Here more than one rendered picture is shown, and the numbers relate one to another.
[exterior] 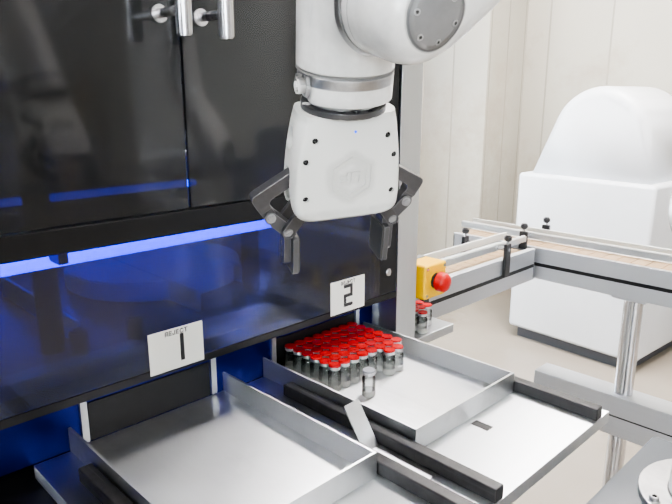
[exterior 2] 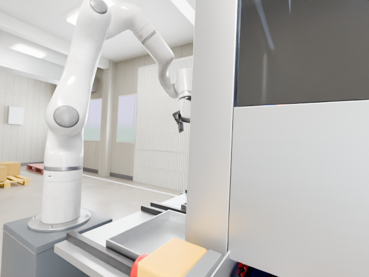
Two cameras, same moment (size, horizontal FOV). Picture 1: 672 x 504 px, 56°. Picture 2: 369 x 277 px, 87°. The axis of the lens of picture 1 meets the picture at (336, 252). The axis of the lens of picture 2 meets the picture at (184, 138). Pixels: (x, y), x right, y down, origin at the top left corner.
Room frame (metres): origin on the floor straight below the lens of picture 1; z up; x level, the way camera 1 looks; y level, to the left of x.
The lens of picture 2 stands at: (1.47, -0.23, 1.16)
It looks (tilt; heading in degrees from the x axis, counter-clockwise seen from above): 1 degrees up; 166
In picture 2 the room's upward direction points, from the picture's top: 3 degrees clockwise
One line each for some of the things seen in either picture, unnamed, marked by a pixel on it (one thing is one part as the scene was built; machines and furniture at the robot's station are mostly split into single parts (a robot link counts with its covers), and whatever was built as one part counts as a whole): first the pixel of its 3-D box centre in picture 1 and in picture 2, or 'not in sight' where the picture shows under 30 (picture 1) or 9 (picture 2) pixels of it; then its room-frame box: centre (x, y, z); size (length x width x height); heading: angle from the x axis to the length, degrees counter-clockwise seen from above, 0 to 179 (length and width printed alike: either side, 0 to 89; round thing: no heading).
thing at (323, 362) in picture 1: (357, 359); not in sight; (1.04, -0.04, 0.91); 0.18 x 0.02 x 0.05; 134
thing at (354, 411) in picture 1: (388, 439); not in sight; (0.76, -0.07, 0.91); 0.14 x 0.03 x 0.06; 45
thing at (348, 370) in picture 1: (366, 363); not in sight; (1.02, -0.05, 0.91); 0.18 x 0.02 x 0.05; 134
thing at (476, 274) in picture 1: (446, 271); not in sight; (1.55, -0.28, 0.92); 0.69 x 0.15 x 0.16; 134
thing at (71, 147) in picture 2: not in sight; (65, 135); (0.65, -0.49, 1.16); 0.19 x 0.12 x 0.24; 17
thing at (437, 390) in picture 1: (384, 374); (192, 245); (0.99, -0.08, 0.90); 0.34 x 0.26 x 0.04; 44
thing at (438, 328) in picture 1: (409, 326); not in sight; (1.29, -0.16, 0.87); 0.14 x 0.13 x 0.02; 44
